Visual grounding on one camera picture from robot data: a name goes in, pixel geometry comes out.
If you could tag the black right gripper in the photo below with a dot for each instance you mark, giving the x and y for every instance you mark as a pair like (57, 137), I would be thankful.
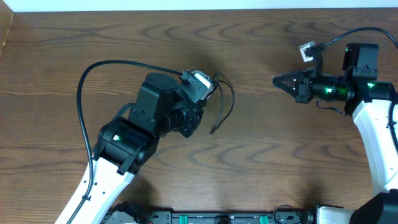
(301, 91)

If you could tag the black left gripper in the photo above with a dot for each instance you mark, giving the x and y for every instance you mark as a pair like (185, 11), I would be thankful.
(194, 123)

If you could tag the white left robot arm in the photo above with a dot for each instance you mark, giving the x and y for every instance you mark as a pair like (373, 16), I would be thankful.
(163, 105)

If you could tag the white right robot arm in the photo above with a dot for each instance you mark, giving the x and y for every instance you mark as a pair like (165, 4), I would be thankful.
(373, 108)

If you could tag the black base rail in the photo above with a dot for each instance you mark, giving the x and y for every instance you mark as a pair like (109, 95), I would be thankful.
(132, 213)

